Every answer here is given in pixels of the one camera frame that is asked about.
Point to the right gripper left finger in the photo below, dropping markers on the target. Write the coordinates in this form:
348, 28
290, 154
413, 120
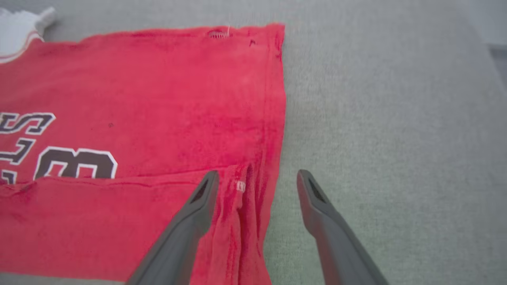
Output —
178, 237

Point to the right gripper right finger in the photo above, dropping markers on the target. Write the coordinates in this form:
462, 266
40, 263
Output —
336, 245

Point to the red and white jersey garment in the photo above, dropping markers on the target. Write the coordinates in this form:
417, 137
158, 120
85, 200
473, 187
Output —
158, 99

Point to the grey fabric sofa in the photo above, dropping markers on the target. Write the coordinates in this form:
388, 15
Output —
396, 138

